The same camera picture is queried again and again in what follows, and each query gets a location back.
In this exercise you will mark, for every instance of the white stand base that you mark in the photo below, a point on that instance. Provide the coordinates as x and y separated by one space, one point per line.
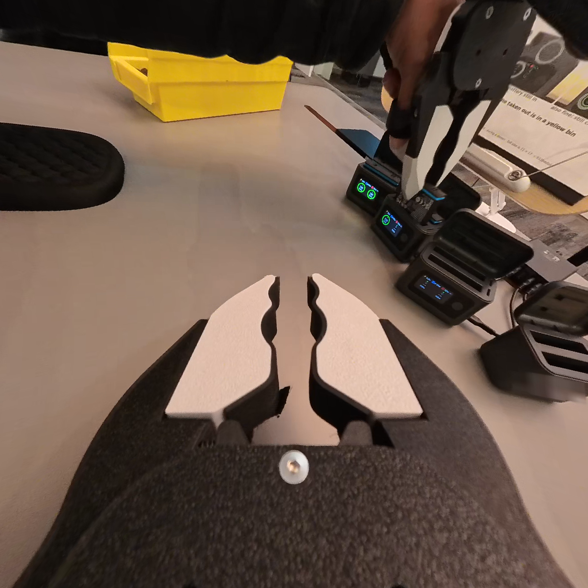
498 220

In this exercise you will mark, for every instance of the person's left hand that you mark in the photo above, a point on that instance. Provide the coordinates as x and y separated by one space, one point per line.
418 55

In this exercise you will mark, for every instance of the black multi-port power hub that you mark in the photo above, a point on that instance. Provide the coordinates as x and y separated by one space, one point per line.
556 265

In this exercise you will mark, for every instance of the person's left forearm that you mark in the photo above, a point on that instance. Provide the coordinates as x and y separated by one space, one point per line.
184 23

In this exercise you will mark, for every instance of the white instruction sheet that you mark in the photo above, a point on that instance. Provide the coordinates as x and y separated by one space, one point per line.
542 110

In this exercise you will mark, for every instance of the black battery charging case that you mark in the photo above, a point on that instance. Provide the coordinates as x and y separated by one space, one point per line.
367 195
478 248
395 234
533 358

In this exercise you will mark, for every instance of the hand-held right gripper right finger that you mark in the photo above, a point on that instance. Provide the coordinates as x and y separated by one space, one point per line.
363 367

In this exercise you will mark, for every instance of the black quilted pad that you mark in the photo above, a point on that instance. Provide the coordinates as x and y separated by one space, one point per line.
55 170

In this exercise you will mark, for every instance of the black camera battery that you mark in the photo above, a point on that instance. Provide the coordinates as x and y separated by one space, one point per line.
372 175
427 204

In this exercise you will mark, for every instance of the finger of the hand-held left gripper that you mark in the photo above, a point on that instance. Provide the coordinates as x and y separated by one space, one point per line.
424 156
467 129

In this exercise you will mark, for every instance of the dark flat pad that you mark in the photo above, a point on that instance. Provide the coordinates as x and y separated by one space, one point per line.
363 142

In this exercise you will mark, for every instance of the yellow plastic bin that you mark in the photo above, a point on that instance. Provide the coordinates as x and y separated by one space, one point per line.
202 87

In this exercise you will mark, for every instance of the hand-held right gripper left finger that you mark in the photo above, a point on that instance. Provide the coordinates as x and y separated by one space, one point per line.
230 367

